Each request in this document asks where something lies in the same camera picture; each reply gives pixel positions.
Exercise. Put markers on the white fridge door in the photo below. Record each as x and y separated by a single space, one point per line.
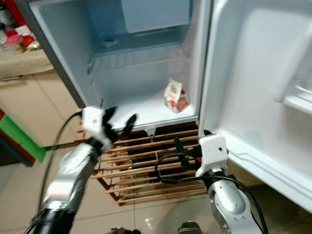
248 87

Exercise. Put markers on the beige kitchen cabinet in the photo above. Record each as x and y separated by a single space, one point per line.
39 112

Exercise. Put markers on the grey right robot foot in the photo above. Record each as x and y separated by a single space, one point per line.
189 228

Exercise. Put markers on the pink lidded clear container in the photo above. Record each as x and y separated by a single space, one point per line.
12 41

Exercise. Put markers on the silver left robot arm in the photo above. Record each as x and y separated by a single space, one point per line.
68 183

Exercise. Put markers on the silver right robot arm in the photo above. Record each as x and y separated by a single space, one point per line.
229 204

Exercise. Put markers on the translucent freezer compartment flap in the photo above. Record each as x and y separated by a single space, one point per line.
156 13

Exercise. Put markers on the grey mini fridge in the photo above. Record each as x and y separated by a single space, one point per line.
126 87

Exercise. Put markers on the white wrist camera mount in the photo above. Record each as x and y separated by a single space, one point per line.
213 151
92 122

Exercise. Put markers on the white fridge door shelf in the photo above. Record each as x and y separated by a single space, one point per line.
297 97

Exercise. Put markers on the beige counter cloth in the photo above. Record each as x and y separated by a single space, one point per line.
24 61

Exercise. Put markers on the white and red carton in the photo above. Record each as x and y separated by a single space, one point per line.
175 95

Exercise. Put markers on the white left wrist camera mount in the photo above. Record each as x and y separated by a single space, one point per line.
92 122

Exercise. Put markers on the blue foam mat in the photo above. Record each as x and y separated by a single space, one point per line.
14 148

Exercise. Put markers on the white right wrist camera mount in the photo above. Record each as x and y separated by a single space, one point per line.
213 151

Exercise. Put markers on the dark left robot foot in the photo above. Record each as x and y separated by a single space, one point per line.
118 230

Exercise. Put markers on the wooden slatted rack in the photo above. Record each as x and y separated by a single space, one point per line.
141 170

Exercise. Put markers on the red foam mat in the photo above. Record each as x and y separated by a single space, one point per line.
2 115

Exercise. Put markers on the red frame object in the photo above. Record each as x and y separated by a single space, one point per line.
8 12

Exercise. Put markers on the green foam mat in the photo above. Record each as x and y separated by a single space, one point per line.
24 139

